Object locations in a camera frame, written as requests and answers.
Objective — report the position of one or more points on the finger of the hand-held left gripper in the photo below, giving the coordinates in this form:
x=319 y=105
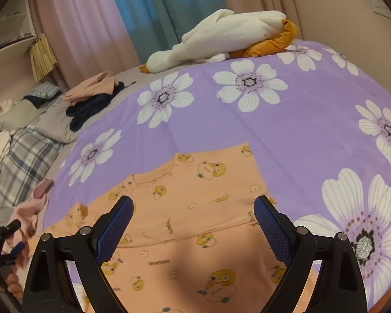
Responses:
x=18 y=247
x=13 y=225

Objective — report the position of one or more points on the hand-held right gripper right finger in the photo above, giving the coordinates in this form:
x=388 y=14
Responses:
x=270 y=228

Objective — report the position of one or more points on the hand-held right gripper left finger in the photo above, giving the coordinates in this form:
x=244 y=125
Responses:
x=114 y=231

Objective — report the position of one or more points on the orange printed baby garment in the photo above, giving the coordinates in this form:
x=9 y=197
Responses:
x=189 y=182

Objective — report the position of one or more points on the pink and navy clothes pile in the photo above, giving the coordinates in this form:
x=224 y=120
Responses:
x=88 y=111

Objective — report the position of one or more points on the peach folded clothes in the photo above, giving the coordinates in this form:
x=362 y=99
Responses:
x=91 y=88

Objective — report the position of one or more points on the plaid bedding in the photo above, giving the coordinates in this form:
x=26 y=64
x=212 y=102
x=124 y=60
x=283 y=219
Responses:
x=22 y=159

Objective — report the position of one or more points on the purple floral blanket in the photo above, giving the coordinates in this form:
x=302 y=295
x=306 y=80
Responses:
x=280 y=130

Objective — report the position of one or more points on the light grey pillow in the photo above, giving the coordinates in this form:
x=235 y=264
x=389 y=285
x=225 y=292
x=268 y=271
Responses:
x=18 y=119

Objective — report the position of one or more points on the blue striped pillow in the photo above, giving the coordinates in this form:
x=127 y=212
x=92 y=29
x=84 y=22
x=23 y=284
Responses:
x=44 y=89

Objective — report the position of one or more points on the yellow striped cloth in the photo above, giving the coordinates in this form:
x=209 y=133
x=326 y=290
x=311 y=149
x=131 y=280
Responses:
x=42 y=58

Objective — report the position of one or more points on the white shelf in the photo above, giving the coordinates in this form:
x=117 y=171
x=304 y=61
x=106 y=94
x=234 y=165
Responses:
x=9 y=29

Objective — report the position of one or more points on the white goose plush toy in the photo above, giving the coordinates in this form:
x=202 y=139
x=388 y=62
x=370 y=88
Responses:
x=234 y=29

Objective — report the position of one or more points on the blue curtain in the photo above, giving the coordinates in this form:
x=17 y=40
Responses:
x=169 y=3

